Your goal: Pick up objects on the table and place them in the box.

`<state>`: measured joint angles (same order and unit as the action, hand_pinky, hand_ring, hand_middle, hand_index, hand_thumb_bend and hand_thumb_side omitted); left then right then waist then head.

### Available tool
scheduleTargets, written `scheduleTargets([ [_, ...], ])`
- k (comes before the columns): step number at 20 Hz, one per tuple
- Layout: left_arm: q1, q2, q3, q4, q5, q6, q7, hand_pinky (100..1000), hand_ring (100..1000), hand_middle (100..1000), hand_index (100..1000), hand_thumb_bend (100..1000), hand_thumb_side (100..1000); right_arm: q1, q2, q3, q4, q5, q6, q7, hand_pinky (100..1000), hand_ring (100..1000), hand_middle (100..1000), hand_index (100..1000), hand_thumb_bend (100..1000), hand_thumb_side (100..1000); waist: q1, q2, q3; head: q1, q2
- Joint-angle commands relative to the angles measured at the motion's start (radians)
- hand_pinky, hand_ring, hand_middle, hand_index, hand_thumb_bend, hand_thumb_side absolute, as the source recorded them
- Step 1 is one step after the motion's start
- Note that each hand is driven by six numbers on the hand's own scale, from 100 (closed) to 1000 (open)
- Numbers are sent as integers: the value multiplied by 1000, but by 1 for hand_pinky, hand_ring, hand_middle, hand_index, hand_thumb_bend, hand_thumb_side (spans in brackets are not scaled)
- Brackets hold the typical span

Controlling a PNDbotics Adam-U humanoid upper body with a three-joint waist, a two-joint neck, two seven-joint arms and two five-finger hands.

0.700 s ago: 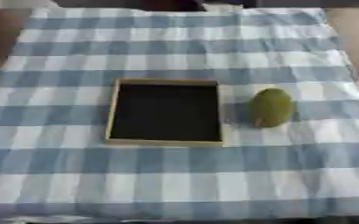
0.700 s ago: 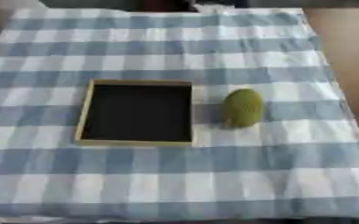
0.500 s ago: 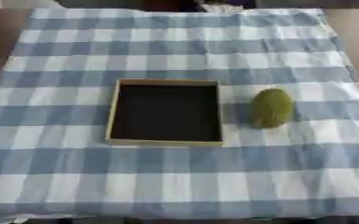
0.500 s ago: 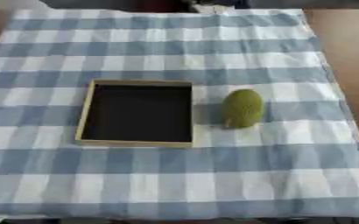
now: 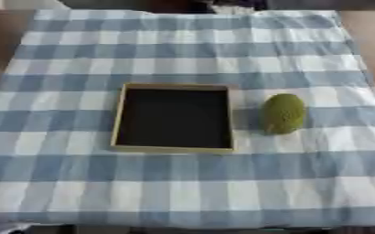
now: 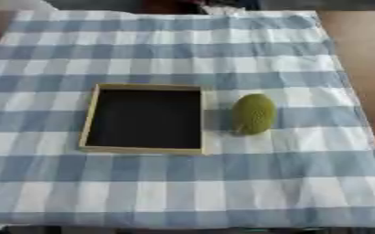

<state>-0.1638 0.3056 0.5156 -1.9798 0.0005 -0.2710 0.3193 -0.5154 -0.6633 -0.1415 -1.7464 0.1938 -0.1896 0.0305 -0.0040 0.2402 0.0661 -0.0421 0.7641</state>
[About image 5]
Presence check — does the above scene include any tan cardboard box black inside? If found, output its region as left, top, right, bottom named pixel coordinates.
left=109, top=82, right=238, bottom=154

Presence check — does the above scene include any green oval toy fruit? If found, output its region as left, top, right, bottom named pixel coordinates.
left=261, top=93, right=308, bottom=135

